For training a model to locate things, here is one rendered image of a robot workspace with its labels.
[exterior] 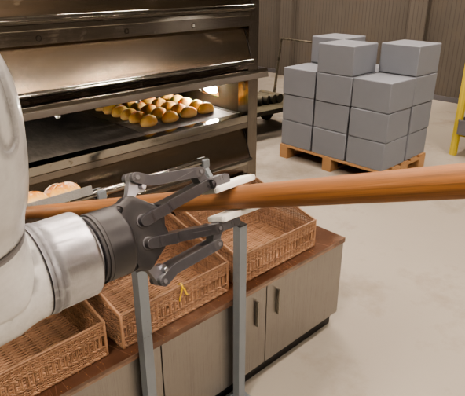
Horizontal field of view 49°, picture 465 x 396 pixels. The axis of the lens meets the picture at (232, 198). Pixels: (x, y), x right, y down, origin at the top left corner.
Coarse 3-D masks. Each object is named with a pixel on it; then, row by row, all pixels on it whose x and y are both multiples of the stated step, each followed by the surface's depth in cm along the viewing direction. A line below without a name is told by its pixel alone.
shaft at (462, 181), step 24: (408, 168) 46; (432, 168) 43; (456, 168) 42; (168, 192) 76; (240, 192) 62; (264, 192) 58; (288, 192) 56; (312, 192) 53; (336, 192) 51; (360, 192) 48; (384, 192) 46; (408, 192) 45; (432, 192) 43; (456, 192) 42; (48, 216) 113
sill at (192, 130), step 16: (176, 128) 247; (192, 128) 248; (208, 128) 255; (112, 144) 224; (128, 144) 225; (144, 144) 231; (48, 160) 204; (64, 160) 206; (80, 160) 211; (32, 176) 198
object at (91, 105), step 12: (264, 72) 250; (204, 84) 226; (216, 84) 231; (132, 96) 202; (144, 96) 206; (156, 96) 210; (60, 108) 183; (72, 108) 186; (84, 108) 189; (24, 120) 175
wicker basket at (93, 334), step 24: (72, 312) 200; (96, 312) 184; (24, 336) 196; (48, 336) 195; (72, 336) 174; (96, 336) 181; (0, 360) 184; (24, 360) 163; (48, 360) 169; (72, 360) 176; (96, 360) 184; (0, 384) 173; (24, 384) 173; (48, 384) 172
